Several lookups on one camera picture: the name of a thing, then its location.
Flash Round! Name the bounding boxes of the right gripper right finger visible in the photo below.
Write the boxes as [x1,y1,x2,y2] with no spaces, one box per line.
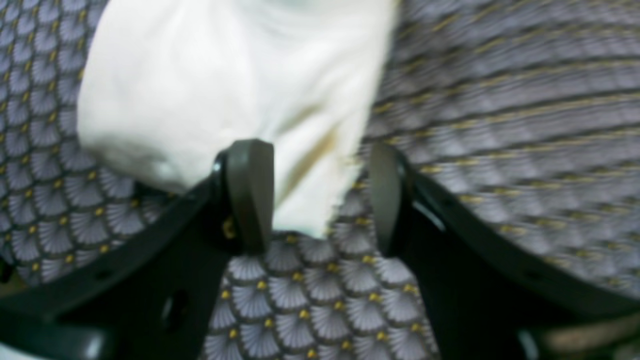
[369,143,639,360]

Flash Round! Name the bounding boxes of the patterned fan-print table cloth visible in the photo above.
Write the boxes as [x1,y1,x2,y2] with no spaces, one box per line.
[1,0,639,360]

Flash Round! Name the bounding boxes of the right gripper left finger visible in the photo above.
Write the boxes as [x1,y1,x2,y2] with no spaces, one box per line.
[1,139,274,360]

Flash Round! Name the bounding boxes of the white T-shirt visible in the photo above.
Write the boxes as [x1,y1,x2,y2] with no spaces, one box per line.
[77,0,400,239]

